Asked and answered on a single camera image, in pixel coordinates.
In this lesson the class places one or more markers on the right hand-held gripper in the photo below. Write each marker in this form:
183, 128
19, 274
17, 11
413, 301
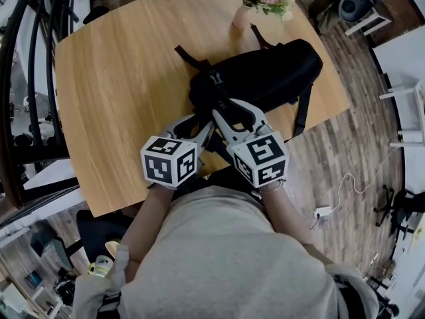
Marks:
262, 158

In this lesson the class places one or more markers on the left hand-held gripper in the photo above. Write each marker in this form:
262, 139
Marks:
166, 165

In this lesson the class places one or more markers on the black duffel bag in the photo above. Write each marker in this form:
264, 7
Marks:
265, 71

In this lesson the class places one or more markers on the person's right forearm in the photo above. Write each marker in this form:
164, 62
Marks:
285, 221

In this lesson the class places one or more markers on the person's left forearm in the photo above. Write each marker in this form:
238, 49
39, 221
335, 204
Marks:
147, 221

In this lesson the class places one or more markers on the person's black trousers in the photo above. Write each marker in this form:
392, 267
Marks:
225, 178

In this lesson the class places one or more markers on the wooden table with white legs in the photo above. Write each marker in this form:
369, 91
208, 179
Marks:
116, 95

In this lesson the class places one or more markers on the pink vase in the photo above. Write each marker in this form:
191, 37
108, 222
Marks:
241, 17

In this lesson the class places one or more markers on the white power adapter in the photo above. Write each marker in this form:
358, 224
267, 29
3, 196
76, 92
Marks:
323, 212

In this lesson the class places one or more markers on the person's grey sweatshirt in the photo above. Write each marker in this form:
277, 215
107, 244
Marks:
225, 261

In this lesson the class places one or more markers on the black office chair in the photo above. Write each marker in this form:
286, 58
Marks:
99, 231

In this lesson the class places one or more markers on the yellow flat case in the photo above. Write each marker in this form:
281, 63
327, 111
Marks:
112, 247

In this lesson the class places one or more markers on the grey round shell chair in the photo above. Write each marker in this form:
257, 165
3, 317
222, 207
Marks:
353, 3

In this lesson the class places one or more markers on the black metal railing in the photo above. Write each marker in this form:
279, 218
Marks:
33, 78

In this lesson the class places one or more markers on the white side table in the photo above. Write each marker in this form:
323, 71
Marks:
410, 111

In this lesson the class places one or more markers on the black swivel chair base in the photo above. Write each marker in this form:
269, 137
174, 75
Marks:
398, 208

